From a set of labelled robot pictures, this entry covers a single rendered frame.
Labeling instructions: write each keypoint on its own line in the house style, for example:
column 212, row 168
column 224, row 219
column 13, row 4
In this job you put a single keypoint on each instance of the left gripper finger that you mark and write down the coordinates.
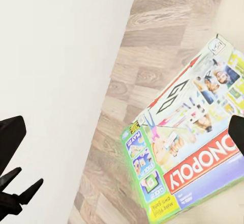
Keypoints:
column 26, row 196
column 7, row 178

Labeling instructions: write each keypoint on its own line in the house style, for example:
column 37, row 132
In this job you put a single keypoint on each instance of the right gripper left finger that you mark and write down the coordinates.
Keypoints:
column 12, row 133

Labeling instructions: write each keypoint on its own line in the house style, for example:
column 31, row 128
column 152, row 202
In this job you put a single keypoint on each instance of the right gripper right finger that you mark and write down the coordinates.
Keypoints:
column 236, row 131

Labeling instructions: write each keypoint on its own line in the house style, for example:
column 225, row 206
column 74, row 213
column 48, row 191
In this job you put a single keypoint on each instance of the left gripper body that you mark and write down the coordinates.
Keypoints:
column 9, row 205

